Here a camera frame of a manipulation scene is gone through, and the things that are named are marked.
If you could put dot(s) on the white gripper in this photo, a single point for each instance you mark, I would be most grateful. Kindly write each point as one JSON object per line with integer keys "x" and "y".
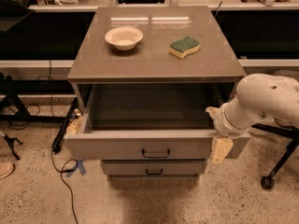
{"x": 221, "y": 122}

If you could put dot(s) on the black power strip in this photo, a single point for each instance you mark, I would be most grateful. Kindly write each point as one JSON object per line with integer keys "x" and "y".
{"x": 56, "y": 144}

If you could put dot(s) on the black table leg frame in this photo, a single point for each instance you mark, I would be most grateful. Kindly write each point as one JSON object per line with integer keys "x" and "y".
{"x": 11, "y": 98}

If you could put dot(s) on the blue tape cross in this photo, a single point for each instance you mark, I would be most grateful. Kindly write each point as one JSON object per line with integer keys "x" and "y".
{"x": 79, "y": 166}

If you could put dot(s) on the white bowl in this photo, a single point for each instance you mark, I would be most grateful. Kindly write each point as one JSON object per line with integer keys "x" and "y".
{"x": 124, "y": 37}

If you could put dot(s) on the grey drawer cabinet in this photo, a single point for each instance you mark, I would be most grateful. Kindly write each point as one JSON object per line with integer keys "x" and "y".
{"x": 149, "y": 62}

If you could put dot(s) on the green yellow sponge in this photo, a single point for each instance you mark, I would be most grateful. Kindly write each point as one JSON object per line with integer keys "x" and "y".
{"x": 184, "y": 47}

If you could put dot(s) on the grey drawer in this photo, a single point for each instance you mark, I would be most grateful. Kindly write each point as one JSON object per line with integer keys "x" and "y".
{"x": 146, "y": 122}
{"x": 158, "y": 168}

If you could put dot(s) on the grey bottom drawer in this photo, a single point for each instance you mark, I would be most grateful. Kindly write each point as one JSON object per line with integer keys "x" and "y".
{"x": 158, "y": 168}

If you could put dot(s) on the grey top drawer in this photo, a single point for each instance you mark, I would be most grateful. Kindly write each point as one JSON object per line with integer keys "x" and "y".
{"x": 146, "y": 122}

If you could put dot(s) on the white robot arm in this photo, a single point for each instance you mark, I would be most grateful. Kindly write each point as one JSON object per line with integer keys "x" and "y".
{"x": 258, "y": 97}

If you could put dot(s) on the black tripod stand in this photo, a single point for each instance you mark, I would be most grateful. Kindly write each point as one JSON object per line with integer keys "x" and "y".
{"x": 10, "y": 142}

